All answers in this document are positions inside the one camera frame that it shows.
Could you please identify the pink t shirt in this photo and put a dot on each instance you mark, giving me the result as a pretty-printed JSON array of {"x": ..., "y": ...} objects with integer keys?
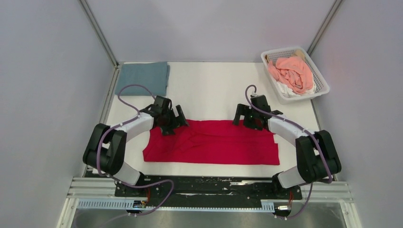
[{"x": 292, "y": 71}]

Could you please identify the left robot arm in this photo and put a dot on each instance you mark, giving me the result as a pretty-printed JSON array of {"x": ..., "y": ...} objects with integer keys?
[{"x": 105, "y": 150}]

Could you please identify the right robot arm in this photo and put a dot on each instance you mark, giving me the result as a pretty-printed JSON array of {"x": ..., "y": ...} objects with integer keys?
[{"x": 316, "y": 155}]

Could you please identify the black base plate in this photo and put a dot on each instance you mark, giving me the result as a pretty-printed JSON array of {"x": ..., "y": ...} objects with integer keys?
[{"x": 205, "y": 192}]

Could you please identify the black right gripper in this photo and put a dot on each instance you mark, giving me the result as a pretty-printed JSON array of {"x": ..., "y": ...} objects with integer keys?
[{"x": 241, "y": 110}]

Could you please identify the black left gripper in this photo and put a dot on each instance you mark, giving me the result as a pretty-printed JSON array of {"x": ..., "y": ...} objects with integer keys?
[{"x": 178, "y": 121}]

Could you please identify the beige garment in basket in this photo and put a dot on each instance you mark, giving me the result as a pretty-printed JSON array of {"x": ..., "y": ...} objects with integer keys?
[{"x": 297, "y": 53}]

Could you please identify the white plastic laundry basket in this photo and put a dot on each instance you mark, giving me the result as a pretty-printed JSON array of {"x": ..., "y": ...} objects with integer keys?
[{"x": 322, "y": 86}]

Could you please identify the aluminium frame rail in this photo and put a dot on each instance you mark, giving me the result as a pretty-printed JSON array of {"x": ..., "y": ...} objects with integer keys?
[{"x": 102, "y": 192}]

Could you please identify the folded blue t shirt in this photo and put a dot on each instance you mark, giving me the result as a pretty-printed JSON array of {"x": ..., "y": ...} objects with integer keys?
[{"x": 154, "y": 76}]

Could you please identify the red t shirt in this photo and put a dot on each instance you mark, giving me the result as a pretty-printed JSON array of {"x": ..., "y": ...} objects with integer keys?
[{"x": 213, "y": 142}]

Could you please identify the white t shirt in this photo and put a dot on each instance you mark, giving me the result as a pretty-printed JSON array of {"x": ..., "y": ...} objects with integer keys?
[{"x": 289, "y": 93}]

